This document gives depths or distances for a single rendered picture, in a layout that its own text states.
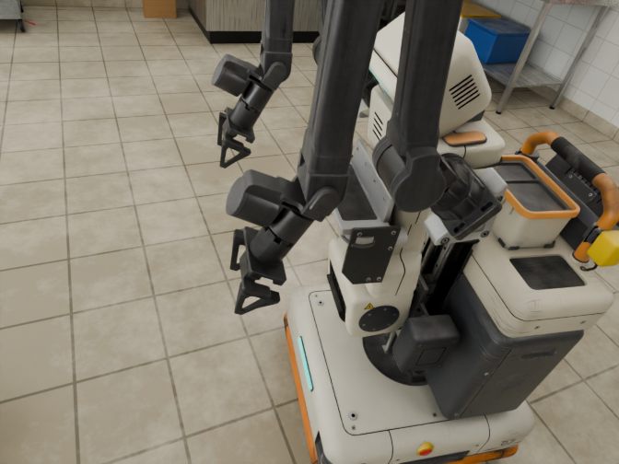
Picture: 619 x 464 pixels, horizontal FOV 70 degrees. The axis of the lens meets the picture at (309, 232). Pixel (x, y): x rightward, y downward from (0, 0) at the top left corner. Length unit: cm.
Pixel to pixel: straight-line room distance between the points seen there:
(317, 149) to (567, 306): 69
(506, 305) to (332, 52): 70
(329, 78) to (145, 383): 135
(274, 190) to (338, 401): 85
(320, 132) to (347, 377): 95
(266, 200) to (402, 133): 20
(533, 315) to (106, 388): 132
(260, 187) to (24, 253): 170
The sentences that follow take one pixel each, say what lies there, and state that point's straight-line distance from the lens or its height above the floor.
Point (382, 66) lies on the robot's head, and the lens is 80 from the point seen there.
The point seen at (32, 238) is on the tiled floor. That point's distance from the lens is 227.
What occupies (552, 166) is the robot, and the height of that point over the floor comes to 90.
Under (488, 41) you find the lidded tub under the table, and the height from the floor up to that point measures 40.
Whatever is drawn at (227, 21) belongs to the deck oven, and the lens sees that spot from 427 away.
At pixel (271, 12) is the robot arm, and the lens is 95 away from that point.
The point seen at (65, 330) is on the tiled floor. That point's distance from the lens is 188.
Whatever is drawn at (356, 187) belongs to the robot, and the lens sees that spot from 96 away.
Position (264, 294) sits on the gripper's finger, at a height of 93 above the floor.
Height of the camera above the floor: 145
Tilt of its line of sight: 41 degrees down
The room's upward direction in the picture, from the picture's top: 10 degrees clockwise
